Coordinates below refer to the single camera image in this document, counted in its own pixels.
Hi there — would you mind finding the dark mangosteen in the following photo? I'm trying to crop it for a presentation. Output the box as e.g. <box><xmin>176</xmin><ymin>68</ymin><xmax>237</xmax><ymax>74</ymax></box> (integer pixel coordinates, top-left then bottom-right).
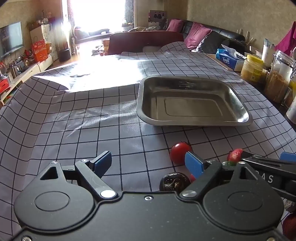
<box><xmin>159</xmin><ymin>172</ymin><xmax>190</xmax><ymax>192</ymax></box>

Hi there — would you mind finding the dark shiny cushion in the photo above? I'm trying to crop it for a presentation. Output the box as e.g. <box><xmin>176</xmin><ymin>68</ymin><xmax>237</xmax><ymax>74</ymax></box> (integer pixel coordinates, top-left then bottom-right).
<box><xmin>196</xmin><ymin>31</ymin><xmax>229</xmax><ymax>53</ymax></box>

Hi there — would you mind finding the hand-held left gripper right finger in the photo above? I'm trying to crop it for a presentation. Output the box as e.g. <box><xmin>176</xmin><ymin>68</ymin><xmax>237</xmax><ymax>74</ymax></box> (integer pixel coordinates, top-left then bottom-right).
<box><xmin>179</xmin><ymin>151</ymin><xmax>269</xmax><ymax>200</ymax></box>

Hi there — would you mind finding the black leather sofa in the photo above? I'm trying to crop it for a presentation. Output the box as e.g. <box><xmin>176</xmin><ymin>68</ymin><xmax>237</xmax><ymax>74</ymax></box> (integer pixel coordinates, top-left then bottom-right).
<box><xmin>180</xmin><ymin>20</ymin><xmax>255</xmax><ymax>55</ymax></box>

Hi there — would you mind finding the magenta cloth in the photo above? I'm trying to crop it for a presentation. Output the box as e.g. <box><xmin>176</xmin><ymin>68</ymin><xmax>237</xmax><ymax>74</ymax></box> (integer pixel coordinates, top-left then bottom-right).
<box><xmin>275</xmin><ymin>22</ymin><xmax>296</xmax><ymax>56</ymax></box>

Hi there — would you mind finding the white printed cabinet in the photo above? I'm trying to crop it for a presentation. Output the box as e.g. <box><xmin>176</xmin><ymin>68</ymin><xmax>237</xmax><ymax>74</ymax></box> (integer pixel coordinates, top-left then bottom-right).
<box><xmin>30</xmin><ymin>23</ymin><xmax>58</xmax><ymax>61</ymax></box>

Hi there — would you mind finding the red tomato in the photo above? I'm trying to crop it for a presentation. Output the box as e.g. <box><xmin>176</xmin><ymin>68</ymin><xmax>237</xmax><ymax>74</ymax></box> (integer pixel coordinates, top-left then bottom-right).
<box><xmin>170</xmin><ymin>142</ymin><xmax>193</xmax><ymax>165</ymax></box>

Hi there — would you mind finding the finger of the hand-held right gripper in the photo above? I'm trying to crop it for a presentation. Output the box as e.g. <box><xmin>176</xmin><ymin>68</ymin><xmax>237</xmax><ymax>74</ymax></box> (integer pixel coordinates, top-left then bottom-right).
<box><xmin>242</xmin><ymin>151</ymin><xmax>281</xmax><ymax>168</ymax></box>
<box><xmin>280</xmin><ymin>152</ymin><xmax>296</xmax><ymax>161</ymax></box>

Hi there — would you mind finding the grey checkered tablecloth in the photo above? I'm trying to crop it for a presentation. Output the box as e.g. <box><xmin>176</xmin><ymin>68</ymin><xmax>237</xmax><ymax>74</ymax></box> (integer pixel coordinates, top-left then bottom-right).
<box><xmin>0</xmin><ymin>41</ymin><xmax>296</xmax><ymax>234</ymax></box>

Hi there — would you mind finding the small purple cushion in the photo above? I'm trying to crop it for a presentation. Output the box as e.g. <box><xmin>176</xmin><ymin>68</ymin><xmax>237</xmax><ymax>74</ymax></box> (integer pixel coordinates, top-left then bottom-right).
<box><xmin>166</xmin><ymin>19</ymin><xmax>184</xmax><ymax>32</ymax></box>

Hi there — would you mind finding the glass clamp lid jar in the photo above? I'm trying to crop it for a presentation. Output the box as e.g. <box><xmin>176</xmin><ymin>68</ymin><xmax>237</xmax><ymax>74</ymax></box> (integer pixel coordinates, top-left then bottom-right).
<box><xmin>264</xmin><ymin>50</ymin><xmax>296</xmax><ymax>103</ymax></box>

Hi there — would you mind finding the red apple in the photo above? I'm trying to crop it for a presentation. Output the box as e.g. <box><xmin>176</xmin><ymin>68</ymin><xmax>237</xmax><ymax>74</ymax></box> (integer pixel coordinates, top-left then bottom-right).
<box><xmin>282</xmin><ymin>212</ymin><xmax>296</xmax><ymax>239</ymax></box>

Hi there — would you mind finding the stainless steel tray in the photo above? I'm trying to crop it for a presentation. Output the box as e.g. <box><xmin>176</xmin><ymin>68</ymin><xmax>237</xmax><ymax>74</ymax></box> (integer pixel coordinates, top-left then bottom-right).
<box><xmin>136</xmin><ymin>75</ymin><xmax>253</xmax><ymax>127</ymax></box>

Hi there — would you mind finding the red gift box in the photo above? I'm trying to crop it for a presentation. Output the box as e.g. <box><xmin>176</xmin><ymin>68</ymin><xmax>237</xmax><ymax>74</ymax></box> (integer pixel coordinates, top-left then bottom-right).
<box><xmin>31</xmin><ymin>39</ymin><xmax>49</xmax><ymax>62</ymax></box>

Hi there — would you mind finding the flat screen television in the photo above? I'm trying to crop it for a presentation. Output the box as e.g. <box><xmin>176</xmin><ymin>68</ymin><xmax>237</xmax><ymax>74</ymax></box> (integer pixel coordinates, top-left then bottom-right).
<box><xmin>0</xmin><ymin>22</ymin><xmax>25</xmax><ymax>58</ymax></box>

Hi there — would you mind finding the yellow lid jar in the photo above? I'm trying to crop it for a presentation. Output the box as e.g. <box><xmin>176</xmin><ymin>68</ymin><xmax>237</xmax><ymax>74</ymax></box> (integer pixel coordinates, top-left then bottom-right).
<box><xmin>240</xmin><ymin>54</ymin><xmax>264</xmax><ymax>82</ymax></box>

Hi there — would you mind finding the dark red chair back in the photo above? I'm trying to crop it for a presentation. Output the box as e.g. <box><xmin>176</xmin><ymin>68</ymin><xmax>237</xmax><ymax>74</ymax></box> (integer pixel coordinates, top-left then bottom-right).
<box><xmin>107</xmin><ymin>31</ymin><xmax>185</xmax><ymax>55</ymax></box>

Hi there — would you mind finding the white cup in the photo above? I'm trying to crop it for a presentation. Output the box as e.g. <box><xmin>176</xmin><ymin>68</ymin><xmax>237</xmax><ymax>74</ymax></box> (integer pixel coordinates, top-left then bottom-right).
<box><xmin>261</xmin><ymin>44</ymin><xmax>275</xmax><ymax>66</ymax></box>

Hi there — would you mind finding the blue tissue box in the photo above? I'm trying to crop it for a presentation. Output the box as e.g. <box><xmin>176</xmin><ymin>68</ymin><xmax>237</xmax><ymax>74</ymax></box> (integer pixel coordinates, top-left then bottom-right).
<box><xmin>216</xmin><ymin>44</ymin><xmax>246</xmax><ymax>71</ymax></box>

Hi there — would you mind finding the dark chaise longue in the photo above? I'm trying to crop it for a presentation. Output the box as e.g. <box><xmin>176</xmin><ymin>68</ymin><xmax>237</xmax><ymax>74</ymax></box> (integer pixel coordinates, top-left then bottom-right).
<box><xmin>74</xmin><ymin>26</ymin><xmax>110</xmax><ymax>43</ymax></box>

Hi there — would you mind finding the red strawberry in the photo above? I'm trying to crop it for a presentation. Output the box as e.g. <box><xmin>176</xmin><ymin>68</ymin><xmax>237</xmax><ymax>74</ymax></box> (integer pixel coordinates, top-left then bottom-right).
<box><xmin>227</xmin><ymin>148</ymin><xmax>244</xmax><ymax>163</ymax></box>

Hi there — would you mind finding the large purple cushion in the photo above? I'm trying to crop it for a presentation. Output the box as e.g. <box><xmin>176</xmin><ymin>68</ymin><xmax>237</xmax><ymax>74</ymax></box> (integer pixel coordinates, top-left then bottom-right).
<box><xmin>184</xmin><ymin>22</ymin><xmax>213</xmax><ymax>50</ymax></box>

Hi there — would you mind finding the window curtain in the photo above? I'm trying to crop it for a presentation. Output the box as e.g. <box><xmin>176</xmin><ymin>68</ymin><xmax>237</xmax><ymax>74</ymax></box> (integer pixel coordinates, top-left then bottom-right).
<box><xmin>125</xmin><ymin>0</ymin><xmax>134</xmax><ymax>25</ymax></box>

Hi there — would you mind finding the black waste bin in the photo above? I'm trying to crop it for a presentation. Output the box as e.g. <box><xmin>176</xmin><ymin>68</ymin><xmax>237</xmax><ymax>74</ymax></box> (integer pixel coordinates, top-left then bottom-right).
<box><xmin>58</xmin><ymin>48</ymin><xmax>72</xmax><ymax>62</ymax></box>

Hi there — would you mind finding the white television cabinet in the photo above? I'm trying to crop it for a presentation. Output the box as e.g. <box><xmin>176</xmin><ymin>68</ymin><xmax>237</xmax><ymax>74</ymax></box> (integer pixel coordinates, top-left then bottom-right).
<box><xmin>0</xmin><ymin>54</ymin><xmax>55</xmax><ymax>107</ymax></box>

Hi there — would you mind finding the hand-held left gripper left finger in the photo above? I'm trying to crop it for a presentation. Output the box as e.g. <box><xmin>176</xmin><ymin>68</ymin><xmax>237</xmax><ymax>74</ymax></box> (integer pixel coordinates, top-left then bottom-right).
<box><xmin>30</xmin><ymin>151</ymin><xmax>118</xmax><ymax>202</ymax></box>

